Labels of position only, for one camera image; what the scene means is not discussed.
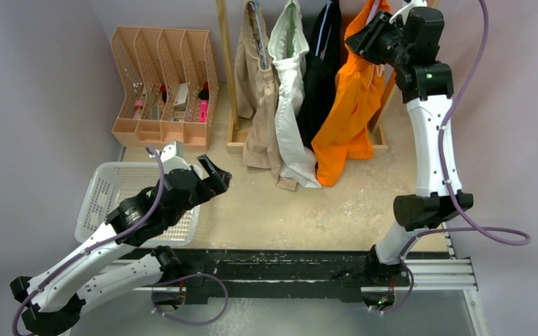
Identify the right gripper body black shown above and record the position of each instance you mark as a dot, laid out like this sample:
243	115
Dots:
384	44

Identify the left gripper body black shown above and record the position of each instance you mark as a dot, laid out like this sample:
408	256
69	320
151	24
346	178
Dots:
204	190

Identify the orange shorts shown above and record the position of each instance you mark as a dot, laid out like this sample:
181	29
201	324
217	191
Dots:
344	134

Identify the lilac plastic hanger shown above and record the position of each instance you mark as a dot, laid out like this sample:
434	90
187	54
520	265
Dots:
373	11

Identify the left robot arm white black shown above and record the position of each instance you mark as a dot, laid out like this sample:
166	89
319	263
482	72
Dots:
53	302

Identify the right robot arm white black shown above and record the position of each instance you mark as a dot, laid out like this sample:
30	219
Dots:
408	41

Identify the light blue hanger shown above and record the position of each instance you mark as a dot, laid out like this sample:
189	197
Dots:
323	26

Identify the black shorts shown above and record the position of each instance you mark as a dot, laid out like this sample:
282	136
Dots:
319	77

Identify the white shorts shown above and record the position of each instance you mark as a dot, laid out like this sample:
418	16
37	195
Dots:
298	162

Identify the green hanger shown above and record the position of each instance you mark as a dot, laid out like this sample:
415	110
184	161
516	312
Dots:
291	11

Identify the beige shorts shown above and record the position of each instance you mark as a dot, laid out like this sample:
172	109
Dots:
257	98

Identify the wooden clothes rack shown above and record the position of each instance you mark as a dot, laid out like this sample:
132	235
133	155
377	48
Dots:
238	128

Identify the pink marker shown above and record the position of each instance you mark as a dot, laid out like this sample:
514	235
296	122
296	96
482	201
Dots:
203	111

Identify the white small box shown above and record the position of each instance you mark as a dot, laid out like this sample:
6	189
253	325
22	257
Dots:
181	97

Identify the peach plastic file organizer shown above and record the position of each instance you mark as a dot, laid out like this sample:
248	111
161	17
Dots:
151	62

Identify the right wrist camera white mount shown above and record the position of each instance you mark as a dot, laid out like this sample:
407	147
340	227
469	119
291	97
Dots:
402	14

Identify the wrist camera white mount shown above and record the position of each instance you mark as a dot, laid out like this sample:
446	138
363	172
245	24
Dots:
171	156
402	14

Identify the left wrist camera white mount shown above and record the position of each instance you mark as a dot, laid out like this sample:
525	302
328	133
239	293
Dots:
171	156

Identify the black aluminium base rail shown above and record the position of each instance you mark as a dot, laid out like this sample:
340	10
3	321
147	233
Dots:
348	276

